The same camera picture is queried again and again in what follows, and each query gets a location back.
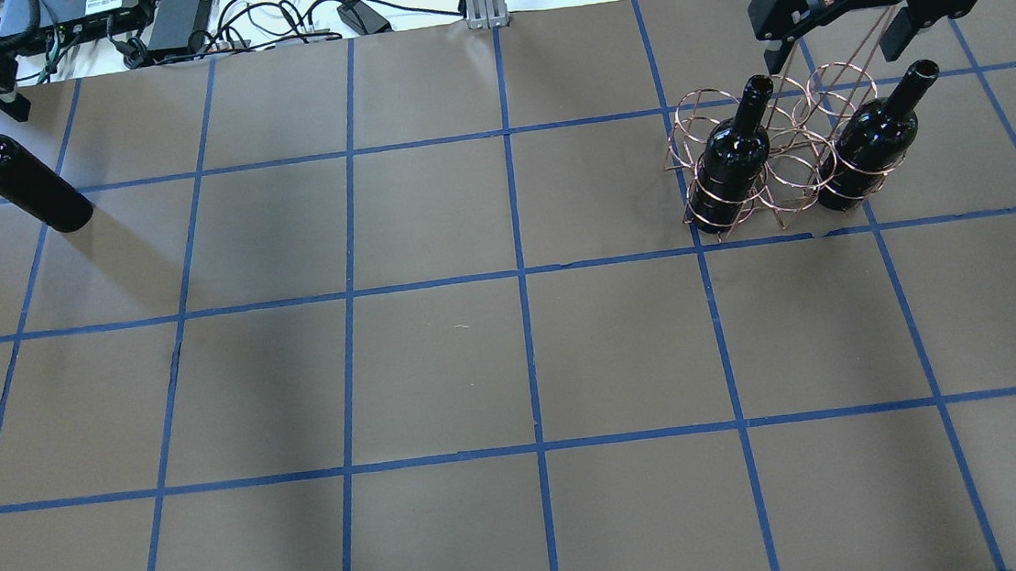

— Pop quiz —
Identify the black power adapter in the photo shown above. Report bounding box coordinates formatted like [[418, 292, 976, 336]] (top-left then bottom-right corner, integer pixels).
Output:
[[147, 0, 213, 61]]

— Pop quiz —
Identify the dark glass wine bottle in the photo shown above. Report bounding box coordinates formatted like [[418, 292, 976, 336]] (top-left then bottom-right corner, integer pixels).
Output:
[[0, 134, 94, 234]]

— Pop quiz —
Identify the wine bottle in basket left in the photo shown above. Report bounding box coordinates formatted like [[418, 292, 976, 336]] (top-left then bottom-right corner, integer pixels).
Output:
[[688, 74, 774, 235]]

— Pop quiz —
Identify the wine bottle in basket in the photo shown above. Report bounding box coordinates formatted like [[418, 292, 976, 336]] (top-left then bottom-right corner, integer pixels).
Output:
[[816, 58, 940, 213], [688, 74, 774, 235]]

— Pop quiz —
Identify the wine bottle in basket right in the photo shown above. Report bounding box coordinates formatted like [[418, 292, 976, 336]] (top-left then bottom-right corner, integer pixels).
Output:
[[816, 58, 940, 213]]

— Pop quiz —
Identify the copper wire wine basket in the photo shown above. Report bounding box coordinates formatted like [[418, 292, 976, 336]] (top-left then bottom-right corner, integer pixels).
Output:
[[666, 7, 893, 242]]

